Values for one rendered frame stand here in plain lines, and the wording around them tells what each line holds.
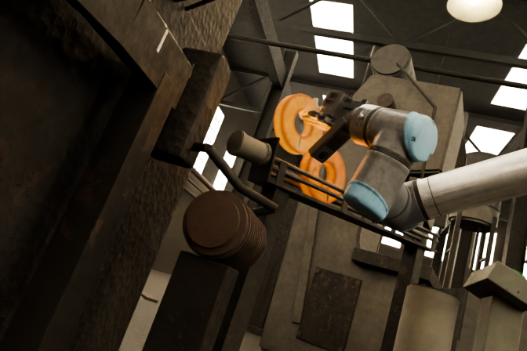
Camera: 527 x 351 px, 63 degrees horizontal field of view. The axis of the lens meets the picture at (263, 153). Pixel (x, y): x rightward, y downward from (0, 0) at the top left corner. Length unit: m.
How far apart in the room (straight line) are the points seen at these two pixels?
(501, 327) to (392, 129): 0.56
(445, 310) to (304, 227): 2.34
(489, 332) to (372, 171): 0.52
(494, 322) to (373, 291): 2.00
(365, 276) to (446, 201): 2.26
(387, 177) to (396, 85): 2.88
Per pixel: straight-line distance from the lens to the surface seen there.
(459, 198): 0.94
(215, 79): 0.89
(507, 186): 0.94
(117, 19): 0.62
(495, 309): 1.19
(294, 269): 3.32
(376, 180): 0.83
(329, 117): 1.00
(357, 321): 3.14
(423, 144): 0.86
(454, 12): 6.15
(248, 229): 0.80
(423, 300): 1.11
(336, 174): 1.18
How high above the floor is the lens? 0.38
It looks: 17 degrees up
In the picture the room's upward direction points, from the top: 20 degrees clockwise
